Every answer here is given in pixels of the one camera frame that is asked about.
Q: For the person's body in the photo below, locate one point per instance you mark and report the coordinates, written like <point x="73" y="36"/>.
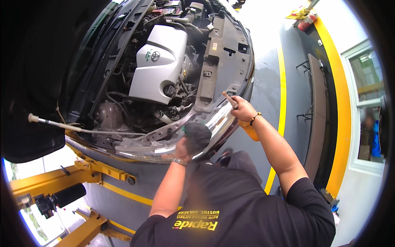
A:
<point x="234" y="210"/>

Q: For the black car with open hood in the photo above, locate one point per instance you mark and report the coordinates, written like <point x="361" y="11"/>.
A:
<point x="31" y="92"/>

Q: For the silver wrist watch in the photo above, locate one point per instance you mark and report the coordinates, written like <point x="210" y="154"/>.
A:
<point x="180" y="161"/>

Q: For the person's legs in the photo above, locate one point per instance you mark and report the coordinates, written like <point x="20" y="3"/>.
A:
<point x="243" y="163"/>

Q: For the white-tipped hood prop rod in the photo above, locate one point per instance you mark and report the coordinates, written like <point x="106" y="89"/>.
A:
<point x="68" y="126"/>

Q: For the dark grey cloth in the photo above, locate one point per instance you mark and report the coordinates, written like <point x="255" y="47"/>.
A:
<point x="199" y="135"/>

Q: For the silver engine cover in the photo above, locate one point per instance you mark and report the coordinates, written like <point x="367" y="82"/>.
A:
<point x="160" y="71"/>

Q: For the brown folding table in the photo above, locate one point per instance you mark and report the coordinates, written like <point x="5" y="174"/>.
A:
<point x="316" y="117"/>

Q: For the orange squeeze bottle with nozzle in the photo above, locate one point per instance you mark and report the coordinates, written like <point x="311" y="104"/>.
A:
<point x="249" y="131"/>

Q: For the person's right hand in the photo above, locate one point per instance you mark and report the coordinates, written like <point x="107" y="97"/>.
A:
<point x="245" y="109"/>

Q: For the yellow plastic bag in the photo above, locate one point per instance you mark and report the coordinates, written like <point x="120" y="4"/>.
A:
<point x="297" y="14"/>

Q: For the red fire extinguisher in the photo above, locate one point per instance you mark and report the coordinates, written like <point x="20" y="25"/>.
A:
<point x="307" y="22"/>

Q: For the person's left hand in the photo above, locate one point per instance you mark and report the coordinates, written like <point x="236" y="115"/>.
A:
<point x="183" y="149"/>

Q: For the grey plastic radiator cover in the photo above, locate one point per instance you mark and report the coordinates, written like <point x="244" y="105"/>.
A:
<point x="225" y="68"/>

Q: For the black lift motor cylinder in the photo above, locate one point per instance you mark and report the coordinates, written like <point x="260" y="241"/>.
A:
<point x="66" y="194"/>

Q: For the black oil filler cap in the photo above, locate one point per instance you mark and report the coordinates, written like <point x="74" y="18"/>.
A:
<point x="169" y="90"/>

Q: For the person's right fingers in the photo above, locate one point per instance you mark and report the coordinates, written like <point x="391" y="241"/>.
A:
<point x="237" y="100"/>

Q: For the clear car headlight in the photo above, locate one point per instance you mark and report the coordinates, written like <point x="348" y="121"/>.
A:
<point x="139" y="149"/>

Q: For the white framed window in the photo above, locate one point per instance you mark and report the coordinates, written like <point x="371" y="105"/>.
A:
<point x="355" y="139"/>

